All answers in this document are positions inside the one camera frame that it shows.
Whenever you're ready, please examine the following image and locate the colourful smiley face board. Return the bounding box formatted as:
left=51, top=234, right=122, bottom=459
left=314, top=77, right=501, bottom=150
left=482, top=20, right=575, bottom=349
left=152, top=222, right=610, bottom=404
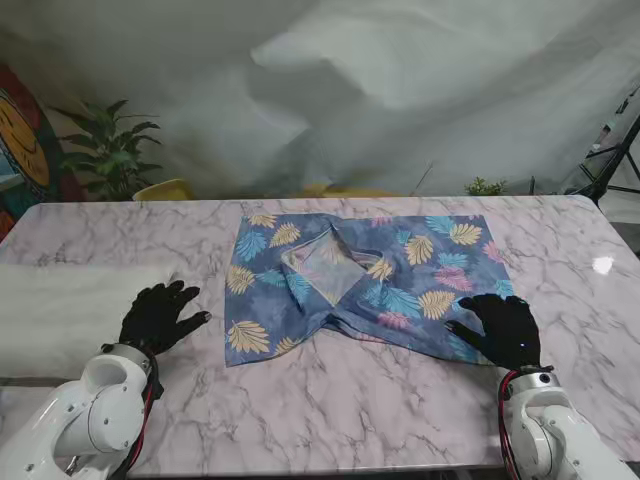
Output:
left=0, top=63, right=84, bottom=241

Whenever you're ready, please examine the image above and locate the thin brown stick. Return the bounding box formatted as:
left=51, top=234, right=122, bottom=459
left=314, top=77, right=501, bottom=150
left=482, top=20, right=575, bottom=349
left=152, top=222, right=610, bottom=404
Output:
left=410, top=160, right=435, bottom=197

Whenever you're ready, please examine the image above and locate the red black right arm cable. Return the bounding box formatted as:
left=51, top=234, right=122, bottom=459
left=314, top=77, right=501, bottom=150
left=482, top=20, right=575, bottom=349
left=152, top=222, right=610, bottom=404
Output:
left=497, top=372, right=521, bottom=480

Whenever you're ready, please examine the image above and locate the white backdrop sheet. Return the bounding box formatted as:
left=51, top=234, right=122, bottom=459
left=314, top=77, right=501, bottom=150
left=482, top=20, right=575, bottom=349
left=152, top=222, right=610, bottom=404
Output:
left=0, top=0, right=640, bottom=199

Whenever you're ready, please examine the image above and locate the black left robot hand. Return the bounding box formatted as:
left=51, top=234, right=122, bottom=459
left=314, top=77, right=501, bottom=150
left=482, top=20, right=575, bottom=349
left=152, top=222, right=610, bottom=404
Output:
left=118, top=280, right=212, bottom=357

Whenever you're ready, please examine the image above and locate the red black left arm cable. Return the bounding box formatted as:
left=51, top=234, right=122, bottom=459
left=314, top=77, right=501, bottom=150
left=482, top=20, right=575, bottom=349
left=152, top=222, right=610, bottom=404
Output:
left=112, top=349, right=164, bottom=480

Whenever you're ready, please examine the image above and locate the red black arm cable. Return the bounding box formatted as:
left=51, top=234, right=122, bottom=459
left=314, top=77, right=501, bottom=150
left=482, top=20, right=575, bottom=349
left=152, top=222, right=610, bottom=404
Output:
left=112, top=349, right=164, bottom=480
left=497, top=372, right=521, bottom=480

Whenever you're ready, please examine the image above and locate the small green plant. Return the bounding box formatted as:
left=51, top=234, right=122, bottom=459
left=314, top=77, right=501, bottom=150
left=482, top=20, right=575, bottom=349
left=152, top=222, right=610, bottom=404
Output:
left=463, top=176, right=509, bottom=197

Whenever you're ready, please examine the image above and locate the black tripod stand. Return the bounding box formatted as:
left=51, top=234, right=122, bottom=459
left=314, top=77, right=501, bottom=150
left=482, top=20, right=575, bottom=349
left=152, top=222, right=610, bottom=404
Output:
left=564, top=84, right=640, bottom=209

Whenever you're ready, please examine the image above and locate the blue leaf print pillowcase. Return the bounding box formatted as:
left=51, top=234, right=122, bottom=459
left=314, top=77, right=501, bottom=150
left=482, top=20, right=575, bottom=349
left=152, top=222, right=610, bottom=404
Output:
left=223, top=213, right=516, bottom=369

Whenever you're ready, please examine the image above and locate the white pillow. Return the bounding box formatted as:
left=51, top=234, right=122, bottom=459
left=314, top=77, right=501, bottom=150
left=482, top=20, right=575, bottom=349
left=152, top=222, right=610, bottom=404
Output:
left=0, top=262, right=174, bottom=381

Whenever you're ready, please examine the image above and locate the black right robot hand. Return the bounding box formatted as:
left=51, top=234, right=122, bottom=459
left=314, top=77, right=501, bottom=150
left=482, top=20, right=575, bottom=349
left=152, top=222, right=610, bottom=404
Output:
left=444, top=293, right=542, bottom=372

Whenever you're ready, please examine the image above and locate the yellow plastic chair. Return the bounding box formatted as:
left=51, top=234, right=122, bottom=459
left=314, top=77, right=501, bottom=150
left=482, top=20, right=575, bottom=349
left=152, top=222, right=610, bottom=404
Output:
left=132, top=178, right=199, bottom=202

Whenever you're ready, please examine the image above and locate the large green potted plant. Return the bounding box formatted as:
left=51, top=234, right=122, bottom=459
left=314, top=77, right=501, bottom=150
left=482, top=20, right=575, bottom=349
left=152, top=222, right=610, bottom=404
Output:
left=47, top=98, right=165, bottom=202

